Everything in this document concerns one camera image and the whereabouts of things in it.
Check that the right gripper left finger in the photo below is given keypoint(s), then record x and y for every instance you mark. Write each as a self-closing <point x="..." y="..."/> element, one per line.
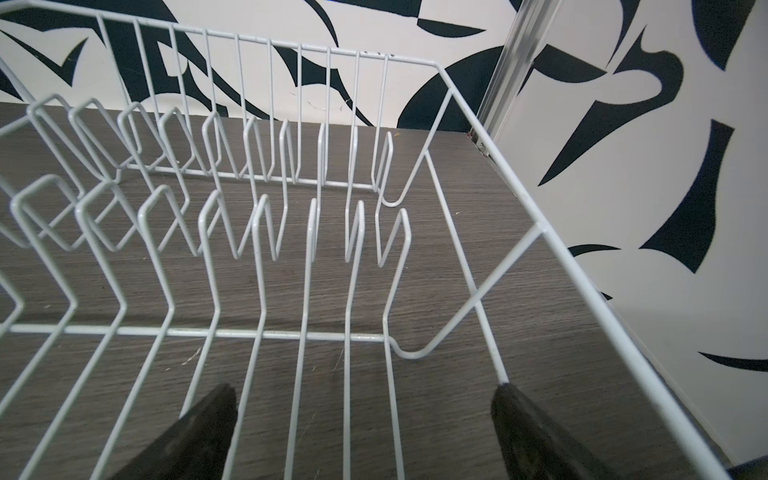
<point x="196" y="446"/>

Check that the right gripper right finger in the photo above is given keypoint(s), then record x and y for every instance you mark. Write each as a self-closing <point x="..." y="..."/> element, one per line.
<point x="534" y="446"/>

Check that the white wire dish rack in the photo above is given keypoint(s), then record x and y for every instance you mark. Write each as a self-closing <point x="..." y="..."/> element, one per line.
<point x="182" y="207"/>

